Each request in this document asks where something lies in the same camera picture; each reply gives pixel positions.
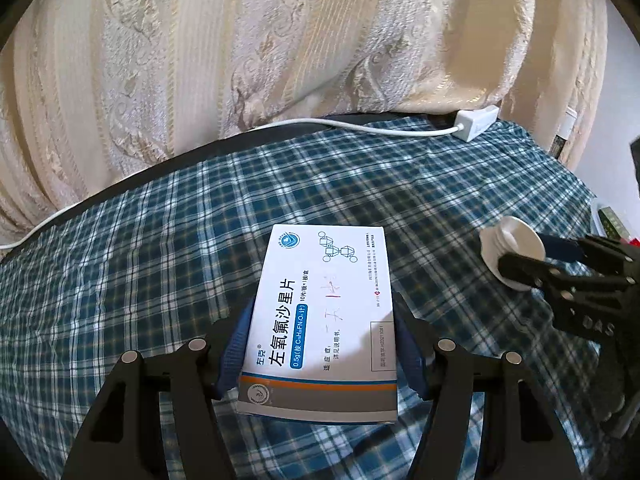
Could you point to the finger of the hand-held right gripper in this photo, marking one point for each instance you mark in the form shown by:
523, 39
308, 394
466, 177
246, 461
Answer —
560, 247
530, 270

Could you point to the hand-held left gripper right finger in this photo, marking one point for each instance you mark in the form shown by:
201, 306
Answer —
410, 352

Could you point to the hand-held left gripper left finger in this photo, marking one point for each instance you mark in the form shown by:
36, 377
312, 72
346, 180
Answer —
232, 355

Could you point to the white small cup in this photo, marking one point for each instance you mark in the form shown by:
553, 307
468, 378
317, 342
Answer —
510, 240

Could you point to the white medicine box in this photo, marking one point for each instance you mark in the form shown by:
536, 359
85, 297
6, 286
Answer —
320, 320

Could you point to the dark green carton box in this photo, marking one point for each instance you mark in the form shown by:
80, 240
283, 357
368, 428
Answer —
615, 222

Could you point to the white power strip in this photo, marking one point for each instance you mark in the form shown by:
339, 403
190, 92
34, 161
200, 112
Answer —
475, 122

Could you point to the blue plaid cloth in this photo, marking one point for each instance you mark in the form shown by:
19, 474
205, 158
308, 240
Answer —
150, 220

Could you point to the cream patterned curtain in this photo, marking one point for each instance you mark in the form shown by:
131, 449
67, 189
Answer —
225, 45

